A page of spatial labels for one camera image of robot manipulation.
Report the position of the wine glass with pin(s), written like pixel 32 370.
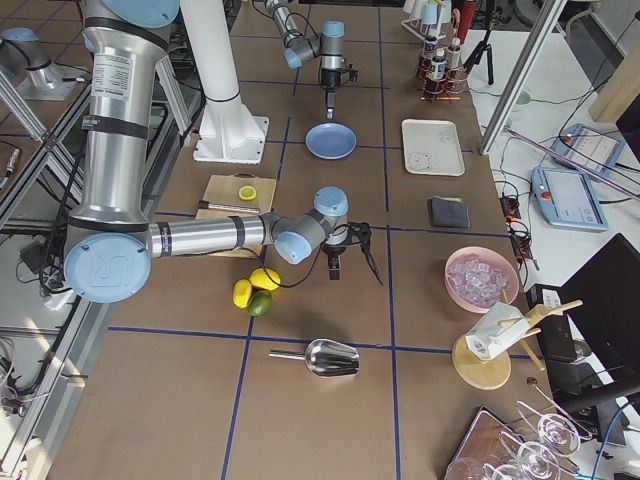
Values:
pixel 553 427

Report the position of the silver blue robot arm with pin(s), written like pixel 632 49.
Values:
pixel 110 242
pixel 327 46

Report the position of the black monitor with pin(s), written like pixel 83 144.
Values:
pixel 608 287

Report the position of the wooden round cup stand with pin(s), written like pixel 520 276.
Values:
pixel 492 374

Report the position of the blue teach pendant far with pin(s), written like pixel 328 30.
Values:
pixel 590 148

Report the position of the black camera tripod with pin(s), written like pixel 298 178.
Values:
pixel 484 48

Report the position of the blue teach pendant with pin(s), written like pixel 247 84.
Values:
pixel 567 199
pixel 590 148

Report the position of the copper wire bottle rack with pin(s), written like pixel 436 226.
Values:
pixel 443 76

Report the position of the pink bowl with ice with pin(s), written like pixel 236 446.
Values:
pixel 476 278

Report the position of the grey yellow folded cloth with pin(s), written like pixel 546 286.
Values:
pixel 448 213

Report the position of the steel ice scoop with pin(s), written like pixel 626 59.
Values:
pixel 325 358

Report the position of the white carton on stand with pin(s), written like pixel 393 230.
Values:
pixel 501 327

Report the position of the blue plate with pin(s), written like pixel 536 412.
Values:
pixel 330 141

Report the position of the green avocado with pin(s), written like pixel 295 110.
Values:
pixel 259 303

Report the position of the blue teach pendant near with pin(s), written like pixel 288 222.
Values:
pixel 567 199

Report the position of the lemon half slice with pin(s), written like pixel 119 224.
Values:
pixel 247 193

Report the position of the yellow lemon front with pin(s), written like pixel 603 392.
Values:
pixel 265 279

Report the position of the yellow lemon rear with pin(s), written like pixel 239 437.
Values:
pixel 242 292

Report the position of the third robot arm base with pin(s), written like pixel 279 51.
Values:
pixel 22 54

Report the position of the yellow lemon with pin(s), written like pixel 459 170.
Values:
pixel 265 279
pixel 242 292

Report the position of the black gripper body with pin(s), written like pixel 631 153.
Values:
pixel 329 80
pixel 333 250

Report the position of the wooden cutting board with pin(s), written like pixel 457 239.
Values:
pixel 224 189

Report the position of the cream bear tray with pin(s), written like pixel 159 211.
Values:
pixel 431 147

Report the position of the steel cylinder black cap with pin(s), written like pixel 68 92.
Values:
pixel 203 204

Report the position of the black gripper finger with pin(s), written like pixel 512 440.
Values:
pixel 370 260
pixel 330 98
pixel 334 267

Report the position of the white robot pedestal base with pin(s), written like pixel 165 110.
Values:
pixel 229 133

